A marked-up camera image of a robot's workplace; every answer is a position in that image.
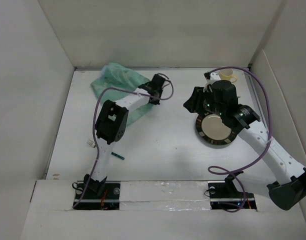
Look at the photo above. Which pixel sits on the fork with teal handle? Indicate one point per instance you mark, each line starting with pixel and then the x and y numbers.
pixel 92 144

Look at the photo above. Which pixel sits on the yellow cup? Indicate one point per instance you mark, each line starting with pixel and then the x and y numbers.
pixel 227 75

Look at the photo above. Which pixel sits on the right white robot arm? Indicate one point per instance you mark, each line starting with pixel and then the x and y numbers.
pixel 219 97

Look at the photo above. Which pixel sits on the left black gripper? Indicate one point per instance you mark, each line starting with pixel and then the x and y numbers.
pixel 156 101

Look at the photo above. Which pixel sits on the green patterned cloth napkin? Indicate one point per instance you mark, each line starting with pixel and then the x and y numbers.
pixel 118 76

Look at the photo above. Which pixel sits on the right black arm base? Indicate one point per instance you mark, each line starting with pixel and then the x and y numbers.
pixel 224 195

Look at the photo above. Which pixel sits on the dark rimmed cream plate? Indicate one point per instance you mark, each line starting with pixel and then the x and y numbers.
pixel 211 131

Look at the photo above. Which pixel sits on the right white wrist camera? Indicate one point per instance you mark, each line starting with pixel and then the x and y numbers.
pixel 210 79

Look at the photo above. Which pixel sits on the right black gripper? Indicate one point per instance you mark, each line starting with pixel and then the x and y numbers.
pixel 193 103

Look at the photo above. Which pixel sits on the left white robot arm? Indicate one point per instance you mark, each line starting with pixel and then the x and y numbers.
pixel 109 125

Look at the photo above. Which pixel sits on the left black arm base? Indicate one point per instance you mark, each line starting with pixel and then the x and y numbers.
pixel 104 195

